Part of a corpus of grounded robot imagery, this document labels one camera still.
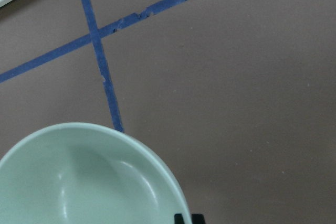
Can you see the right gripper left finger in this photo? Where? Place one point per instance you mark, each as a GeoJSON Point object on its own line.
{"type": "Point", "coordinates": [178, 219]}

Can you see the mint green bowl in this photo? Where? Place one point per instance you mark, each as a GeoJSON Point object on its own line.
{"type": "Point", "coordinates": [87, 173]}

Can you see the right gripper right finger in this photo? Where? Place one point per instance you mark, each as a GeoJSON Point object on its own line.
{"type": "Point", "coordinates": [198, 219]}

